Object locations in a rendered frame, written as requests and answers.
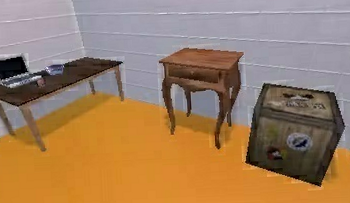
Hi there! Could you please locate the brown wooden side table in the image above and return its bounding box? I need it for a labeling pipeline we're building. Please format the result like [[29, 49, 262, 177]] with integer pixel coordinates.
[[157, 44, 250, 153]]

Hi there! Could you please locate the dark brown wooden table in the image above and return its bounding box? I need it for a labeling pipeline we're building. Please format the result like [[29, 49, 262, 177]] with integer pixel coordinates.
[[0, 54, 128, 155]]

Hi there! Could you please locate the brown wooden crate with stickers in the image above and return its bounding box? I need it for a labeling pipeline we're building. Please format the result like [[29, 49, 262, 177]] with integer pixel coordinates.
[[241, 79, 350, 191]]

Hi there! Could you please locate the silver laptop black screen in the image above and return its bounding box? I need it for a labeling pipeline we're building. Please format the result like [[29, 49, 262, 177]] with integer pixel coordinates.
[[0, 53, 43, 90]]

